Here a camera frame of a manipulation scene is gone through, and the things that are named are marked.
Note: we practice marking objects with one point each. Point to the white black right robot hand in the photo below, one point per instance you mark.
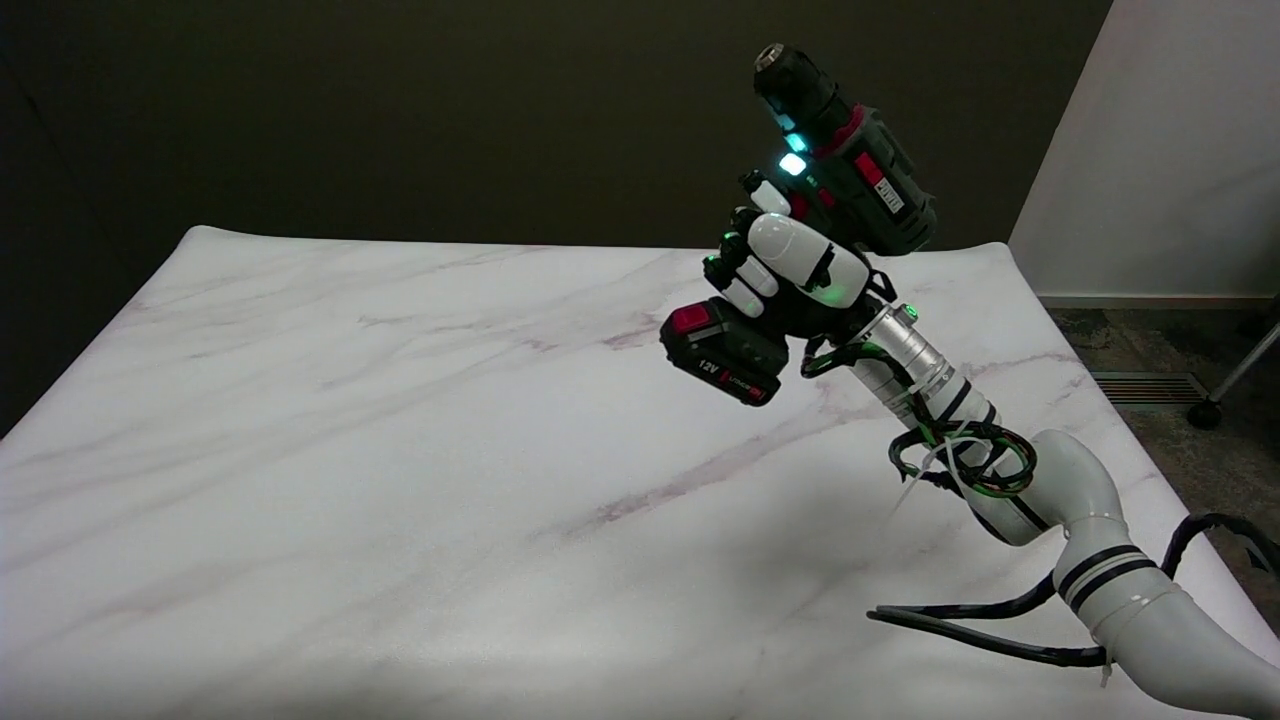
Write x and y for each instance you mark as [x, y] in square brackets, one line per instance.
[795, 262]

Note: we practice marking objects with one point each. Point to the dark green red power screwdriver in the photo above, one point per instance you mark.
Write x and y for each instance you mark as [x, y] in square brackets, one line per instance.
[830, 190]

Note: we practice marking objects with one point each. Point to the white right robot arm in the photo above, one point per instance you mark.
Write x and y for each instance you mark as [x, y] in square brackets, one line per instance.
[1060, 520]

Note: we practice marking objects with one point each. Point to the floor vent grille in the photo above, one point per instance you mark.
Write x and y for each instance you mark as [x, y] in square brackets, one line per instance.
[1142, 388]

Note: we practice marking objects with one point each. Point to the metal stand leg with caster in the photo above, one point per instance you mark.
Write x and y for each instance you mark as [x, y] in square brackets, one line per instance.
[1232, 380]

